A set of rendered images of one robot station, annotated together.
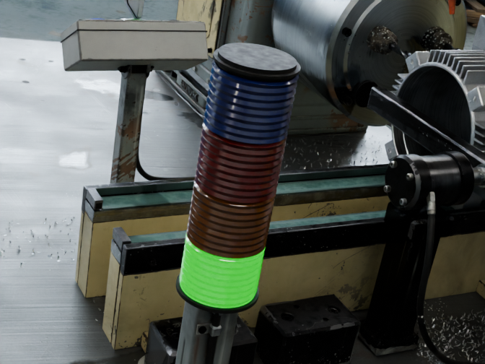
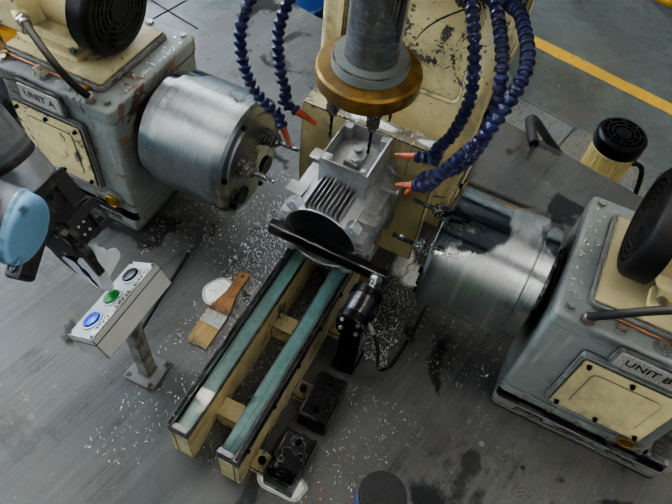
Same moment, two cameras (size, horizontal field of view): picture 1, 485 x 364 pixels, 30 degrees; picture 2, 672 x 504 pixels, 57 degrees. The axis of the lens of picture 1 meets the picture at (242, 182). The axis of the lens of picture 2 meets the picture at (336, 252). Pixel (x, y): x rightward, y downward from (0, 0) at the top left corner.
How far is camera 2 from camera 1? 0.79 m
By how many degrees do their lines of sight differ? 41
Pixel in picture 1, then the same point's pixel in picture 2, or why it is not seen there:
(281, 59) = (393, 487)
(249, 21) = (123, 166)
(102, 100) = not seen: hidden behind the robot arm
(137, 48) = (133, 319)
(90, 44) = (108, 345)
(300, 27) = (180, 178)
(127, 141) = (141, 347)
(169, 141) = not seen: hidden behind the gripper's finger
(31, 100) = not seen: outside the picture
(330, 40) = (216, 191)
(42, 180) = (74, 371)
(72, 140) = (51, 312)
